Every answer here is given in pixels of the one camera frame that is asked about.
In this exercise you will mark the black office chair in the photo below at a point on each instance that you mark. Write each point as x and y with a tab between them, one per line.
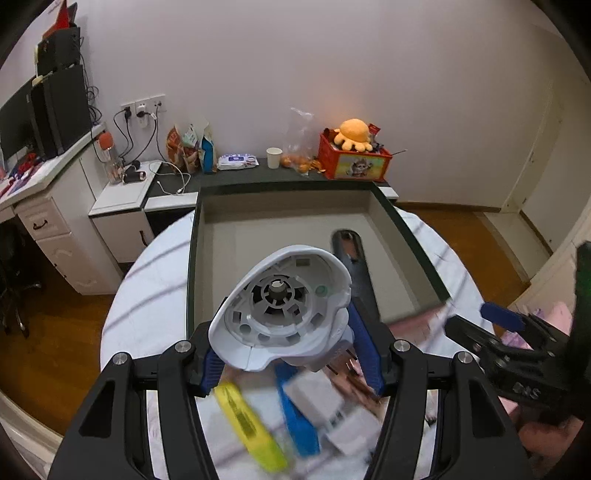
18	277

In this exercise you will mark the white paper cup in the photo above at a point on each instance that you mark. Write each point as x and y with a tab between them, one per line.
274	159

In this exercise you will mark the black cylinder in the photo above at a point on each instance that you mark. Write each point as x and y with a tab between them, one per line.
134	176

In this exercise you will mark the pink box with dark rim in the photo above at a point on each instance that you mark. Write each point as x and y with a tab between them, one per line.
277	221

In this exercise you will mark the white nightstand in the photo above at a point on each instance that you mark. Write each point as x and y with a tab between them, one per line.
120	198

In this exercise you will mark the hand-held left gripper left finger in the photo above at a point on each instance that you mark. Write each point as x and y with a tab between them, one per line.
210	369

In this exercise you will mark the cream door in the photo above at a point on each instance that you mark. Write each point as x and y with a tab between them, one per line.
554	184

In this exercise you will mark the yellow rectangular case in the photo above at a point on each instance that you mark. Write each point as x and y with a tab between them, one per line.
249	424

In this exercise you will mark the small black speaker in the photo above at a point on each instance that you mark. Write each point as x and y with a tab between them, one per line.
57	50

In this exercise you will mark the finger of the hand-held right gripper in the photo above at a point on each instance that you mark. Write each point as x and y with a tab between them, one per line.
503	316
471	337

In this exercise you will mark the blue snack bag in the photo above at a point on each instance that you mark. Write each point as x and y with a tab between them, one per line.
208	154

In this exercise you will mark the orange octopus plush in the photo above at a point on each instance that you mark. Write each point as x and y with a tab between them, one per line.
353	131

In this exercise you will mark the white round plug-in device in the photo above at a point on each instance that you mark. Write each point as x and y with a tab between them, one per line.
277	295

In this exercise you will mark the black monitor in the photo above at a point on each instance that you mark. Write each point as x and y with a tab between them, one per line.
16	124

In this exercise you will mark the blue rectangular case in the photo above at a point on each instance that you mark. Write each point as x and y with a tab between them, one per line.
298	420

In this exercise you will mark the red snack bag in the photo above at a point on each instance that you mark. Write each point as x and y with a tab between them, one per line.
174	147

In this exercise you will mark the white wall outlet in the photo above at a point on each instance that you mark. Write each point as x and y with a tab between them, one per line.
143	108

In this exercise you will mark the large black speaker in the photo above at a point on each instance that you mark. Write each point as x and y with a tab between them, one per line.
67	110

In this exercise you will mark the wet wipes pack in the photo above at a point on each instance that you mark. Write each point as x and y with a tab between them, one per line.
236	161

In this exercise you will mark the white cube charger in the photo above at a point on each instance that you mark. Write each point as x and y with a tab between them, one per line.
314	397

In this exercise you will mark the white power adapter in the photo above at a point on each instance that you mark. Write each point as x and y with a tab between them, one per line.
353	431

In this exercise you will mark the white desk with drawers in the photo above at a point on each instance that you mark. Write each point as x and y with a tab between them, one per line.
60	221

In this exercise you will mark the clear bottle with red cap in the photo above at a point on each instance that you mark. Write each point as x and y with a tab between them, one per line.
110	159

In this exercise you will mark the red storage box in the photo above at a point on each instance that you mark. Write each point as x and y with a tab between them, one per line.
355	164

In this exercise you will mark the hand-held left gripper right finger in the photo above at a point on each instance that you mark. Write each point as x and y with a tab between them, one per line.
365	344

